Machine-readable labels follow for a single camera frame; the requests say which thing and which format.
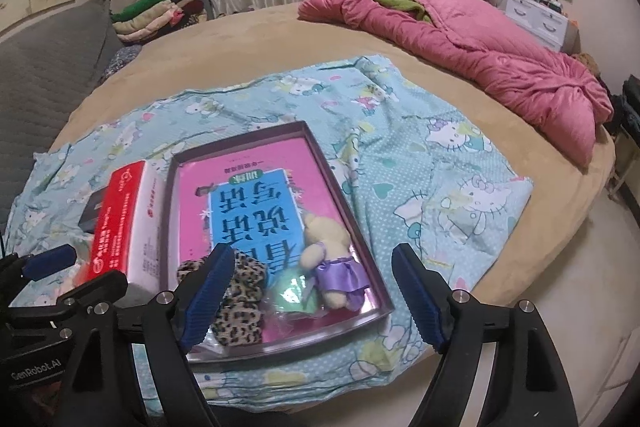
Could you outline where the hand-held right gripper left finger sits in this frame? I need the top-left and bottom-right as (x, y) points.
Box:
(57, 244), (237, 427)

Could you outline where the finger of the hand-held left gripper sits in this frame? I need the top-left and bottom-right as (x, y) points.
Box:
(20, 244), (77, 280)
(52, 270), (129, 313)

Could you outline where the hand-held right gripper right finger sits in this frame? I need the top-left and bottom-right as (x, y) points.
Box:
(391, 243), (576, 427)

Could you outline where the leopard print scrunchie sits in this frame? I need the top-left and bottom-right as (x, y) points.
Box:
(177, 252), (268, 348)

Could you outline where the plush bear purple dress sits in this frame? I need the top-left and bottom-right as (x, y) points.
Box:
(299, 214), (371, 312)

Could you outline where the green soft ball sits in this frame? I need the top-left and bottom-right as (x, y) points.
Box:
(265, 269), (321, 323)

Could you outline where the dark cardboard box tray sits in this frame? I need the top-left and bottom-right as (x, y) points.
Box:
(159, 121), (393, 364)

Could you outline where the dark small box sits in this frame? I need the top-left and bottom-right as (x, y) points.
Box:
(77, 188), (108, 233)

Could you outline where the red tissue pack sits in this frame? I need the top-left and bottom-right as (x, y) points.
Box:
(72, 159), (168, 303)

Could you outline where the pink book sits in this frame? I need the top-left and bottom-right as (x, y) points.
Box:
(172, 134), (381, 353)

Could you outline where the printed cartoon cat blanket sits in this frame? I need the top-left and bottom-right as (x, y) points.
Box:
(0, 54), (533, 403)

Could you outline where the grey quilted sofa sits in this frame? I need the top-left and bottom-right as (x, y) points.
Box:
(0, 0), (121, 228)

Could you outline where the dark floral cushion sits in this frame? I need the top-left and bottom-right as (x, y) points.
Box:
(100, 44), (143, 82)

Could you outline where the beige round bed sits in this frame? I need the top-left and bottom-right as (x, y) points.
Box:
(50, 0), (640, 427)

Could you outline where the pink quilt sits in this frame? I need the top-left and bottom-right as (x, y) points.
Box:
(297, 0), (615, 168)

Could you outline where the stack of folded clothes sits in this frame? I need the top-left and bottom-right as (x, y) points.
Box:
(111, 0), (208, 45)

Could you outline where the brown plush toy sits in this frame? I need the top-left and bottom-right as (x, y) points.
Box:
(570, 52), (601, 78)

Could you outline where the white drawer cabinet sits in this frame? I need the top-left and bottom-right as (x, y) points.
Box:
(502, 0), (581, 54)

